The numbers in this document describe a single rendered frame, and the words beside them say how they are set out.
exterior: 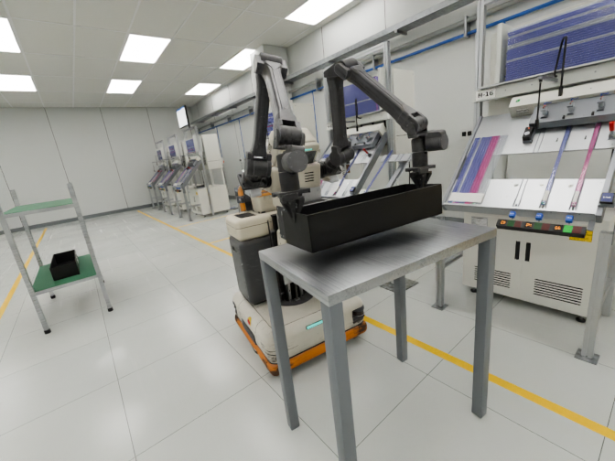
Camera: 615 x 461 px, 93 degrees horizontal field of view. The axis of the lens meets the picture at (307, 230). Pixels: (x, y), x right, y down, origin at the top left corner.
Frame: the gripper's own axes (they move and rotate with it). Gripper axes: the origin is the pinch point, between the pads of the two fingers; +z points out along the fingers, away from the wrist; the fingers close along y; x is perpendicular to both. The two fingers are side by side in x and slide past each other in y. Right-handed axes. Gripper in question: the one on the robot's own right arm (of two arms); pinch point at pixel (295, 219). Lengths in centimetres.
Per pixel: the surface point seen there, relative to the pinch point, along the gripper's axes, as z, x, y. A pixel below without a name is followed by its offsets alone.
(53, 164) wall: -94, 948, -223
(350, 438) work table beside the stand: 58, -24, -4
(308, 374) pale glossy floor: 92, 42, 16
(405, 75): -79, 119, 187
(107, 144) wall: -134, 966, -92
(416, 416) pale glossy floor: 93, -7, 40
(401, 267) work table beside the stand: 13.8, -25.2, 17.1
